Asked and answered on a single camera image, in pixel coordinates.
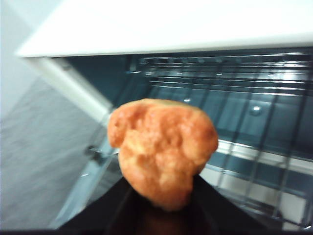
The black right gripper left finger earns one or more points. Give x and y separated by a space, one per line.
107 215

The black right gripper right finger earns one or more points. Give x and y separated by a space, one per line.
220 215

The golden brown bread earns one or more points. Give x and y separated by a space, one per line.
161 151

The cream white toaster oven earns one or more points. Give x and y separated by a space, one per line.
171 24

